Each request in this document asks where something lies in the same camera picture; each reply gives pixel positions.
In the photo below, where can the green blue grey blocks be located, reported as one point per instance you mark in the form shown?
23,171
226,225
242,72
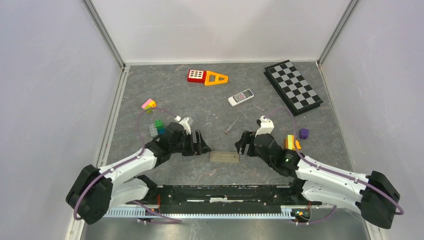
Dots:
156,128

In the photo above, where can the orange triangular toy block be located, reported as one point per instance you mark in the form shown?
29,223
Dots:
214,78

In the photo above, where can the clear handle screwdriver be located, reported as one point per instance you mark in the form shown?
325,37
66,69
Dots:
231,126

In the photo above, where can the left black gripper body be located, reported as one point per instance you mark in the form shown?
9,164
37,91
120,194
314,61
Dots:
185,145

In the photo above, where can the red white window block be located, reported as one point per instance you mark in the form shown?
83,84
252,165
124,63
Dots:
196,76

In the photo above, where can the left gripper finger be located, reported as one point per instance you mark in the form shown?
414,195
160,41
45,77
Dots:
203,148
196,136

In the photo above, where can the orange yellow block stack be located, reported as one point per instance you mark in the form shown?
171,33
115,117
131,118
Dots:
291,144

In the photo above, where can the white remote control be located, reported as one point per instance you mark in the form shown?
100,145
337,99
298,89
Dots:
240,97

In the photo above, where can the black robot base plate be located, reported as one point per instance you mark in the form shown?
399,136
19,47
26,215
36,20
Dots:
222,199

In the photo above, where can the pink yellow green blocks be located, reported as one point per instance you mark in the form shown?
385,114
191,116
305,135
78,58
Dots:
148,105

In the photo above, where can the white slotted cable duct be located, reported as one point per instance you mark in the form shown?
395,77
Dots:
131,211

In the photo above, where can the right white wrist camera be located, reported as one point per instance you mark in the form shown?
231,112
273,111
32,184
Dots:
266,126

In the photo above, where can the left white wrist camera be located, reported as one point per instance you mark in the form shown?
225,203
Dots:
185,123

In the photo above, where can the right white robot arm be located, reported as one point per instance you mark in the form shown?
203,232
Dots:
371,195

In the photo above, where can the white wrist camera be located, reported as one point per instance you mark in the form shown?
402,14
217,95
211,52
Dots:
266,126
185,123

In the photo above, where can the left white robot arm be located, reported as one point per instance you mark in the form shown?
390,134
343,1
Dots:
96,190

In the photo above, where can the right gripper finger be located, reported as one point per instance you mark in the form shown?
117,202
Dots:
240,146
248,137

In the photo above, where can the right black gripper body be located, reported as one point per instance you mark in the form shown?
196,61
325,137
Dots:
252,152

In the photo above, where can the purple cube block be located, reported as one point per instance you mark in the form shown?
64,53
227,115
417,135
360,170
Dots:
304,133

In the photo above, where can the black grey chessboard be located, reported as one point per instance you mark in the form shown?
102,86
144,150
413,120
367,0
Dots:
297,94

